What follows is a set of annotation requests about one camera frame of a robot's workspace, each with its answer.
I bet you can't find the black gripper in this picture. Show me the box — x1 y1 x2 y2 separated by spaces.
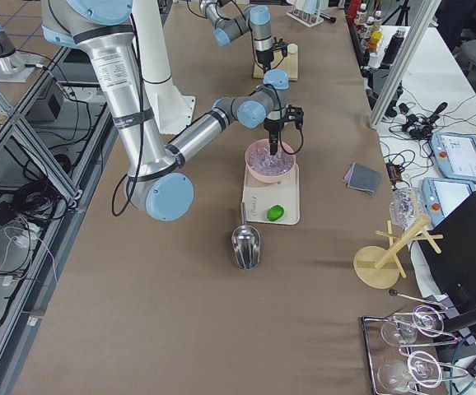
263 105 304 155
254 36 287 74

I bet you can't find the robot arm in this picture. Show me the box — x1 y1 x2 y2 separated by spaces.
199 1 288 73
41 1 304 221

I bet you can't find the pink bowl of ice cubes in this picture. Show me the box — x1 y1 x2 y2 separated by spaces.
245 139 296 184

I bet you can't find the stainless steel ice scoop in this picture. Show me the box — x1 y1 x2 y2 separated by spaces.
231 202 261 270

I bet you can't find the bamboo cutting board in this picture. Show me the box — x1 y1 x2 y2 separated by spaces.
253 50 298 81

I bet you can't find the cream rectangular serving tray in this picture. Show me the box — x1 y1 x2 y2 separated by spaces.
242 165 301 225

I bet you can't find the green lime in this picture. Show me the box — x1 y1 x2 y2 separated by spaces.
266 204 285 221

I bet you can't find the grey folded cloth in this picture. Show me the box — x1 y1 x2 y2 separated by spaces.
343 163 383 194

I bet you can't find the yellow sauce bottle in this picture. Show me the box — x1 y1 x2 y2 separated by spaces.
367 29 383 53

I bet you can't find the black water bottle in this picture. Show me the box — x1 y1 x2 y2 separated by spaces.
380 26 407 67

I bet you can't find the wooden mug tree stand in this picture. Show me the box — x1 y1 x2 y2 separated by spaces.
352 192 444 290

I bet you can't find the blue teach pendant tablet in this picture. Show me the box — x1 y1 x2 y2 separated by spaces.
430 132 476 184

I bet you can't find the wine glass on rack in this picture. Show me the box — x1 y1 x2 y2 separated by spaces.
376 349 469 394
380 304 458 347

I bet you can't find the aluminium frame post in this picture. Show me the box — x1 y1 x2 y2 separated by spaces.
368 0 441 129

